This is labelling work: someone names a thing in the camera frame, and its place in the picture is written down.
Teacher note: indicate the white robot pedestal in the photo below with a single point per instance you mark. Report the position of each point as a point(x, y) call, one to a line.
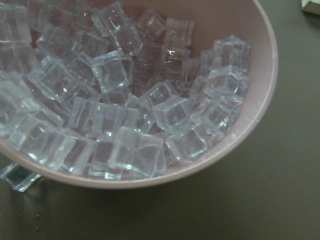
point(311, 6)

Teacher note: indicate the fallen ice cube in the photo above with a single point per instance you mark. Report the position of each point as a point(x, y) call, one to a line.
point(18, 178)

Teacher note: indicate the ice cubes in bowl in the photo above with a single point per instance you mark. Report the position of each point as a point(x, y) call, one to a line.
point(92, 91)

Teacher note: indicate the pink bowl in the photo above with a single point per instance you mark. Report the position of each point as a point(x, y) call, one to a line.
point(214, 19)

